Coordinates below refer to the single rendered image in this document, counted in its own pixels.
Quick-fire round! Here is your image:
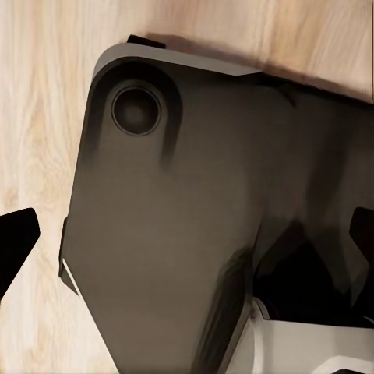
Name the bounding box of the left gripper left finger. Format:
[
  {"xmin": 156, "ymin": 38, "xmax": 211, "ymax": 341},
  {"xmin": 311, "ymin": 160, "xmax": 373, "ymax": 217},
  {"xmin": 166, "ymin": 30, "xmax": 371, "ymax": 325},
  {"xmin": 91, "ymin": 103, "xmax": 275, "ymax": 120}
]
[{"xmin": 0, "ymin": 207, "xmax": 41, "ymax": 301}]

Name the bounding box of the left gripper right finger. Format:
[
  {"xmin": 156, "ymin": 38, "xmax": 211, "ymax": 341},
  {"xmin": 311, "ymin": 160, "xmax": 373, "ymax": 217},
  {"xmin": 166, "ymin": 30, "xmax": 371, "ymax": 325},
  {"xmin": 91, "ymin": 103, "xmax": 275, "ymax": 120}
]
[{"xmin": 349, "ymin": 206, "xmax": 374, "ymax": 270}]

